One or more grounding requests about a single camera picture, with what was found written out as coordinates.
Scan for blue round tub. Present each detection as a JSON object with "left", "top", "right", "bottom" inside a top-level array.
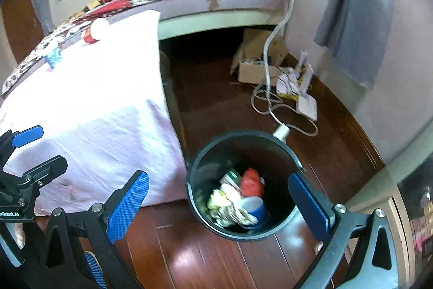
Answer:
[{"left": 241, "top": 196, "right": 269, "bottom": 230}]

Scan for red plastic bag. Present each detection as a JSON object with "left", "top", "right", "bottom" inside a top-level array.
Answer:
[{"left": 240, "top": 168, "right": 264, "bottom": 197}]

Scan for blue patterned paper cup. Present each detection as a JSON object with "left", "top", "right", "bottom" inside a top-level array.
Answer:
[{"left": 44, "top": 46, "right": 63, "bottom": 69}]

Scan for green white milk carton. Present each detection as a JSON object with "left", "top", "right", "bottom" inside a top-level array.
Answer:
[{"left": 219, "top": 169, "right": 241, "bottom": 190}]

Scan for red white paper cup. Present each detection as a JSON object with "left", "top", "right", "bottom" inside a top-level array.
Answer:
[{"left": 81, "top": 18, "right": 110, "bottom": 44}]

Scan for black plastic trash bucket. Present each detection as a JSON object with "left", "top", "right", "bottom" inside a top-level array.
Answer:
[{"left": 186, "top": 126, "right": 302, "bottom": 241}]

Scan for person's left hand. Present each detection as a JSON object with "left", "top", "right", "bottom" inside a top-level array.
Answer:
[{"left": 13, "top": 223, "right": 26, "bottom": 249}]

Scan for pink covered low table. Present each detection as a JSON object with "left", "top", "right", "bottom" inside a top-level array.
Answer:
[{"left": 1, "top": 10, "right": 186, "bottom": 216}]

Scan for white wifi router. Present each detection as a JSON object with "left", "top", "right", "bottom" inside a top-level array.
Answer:
[{"left": 275, "top": 51, "right": 318, "bottom": 122}]

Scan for brown wooden door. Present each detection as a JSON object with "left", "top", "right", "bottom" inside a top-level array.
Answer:
[{"left": 1, "top": 0, "right": 44, "bottom": 63}]

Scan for cardboard box under bed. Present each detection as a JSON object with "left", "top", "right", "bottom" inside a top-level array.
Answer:
[{"left": 230, "top": 29, "right": 288, "bottom": 86}]

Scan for grey curtain right window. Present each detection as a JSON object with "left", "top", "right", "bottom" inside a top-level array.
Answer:
[{"left": 314, "top": 0, "right": 395, "bottom": 89}]

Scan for white power cable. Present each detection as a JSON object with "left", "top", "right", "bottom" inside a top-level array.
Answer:
[{"left": 250, "top": 0, "right": 319, "bottom": 141}]

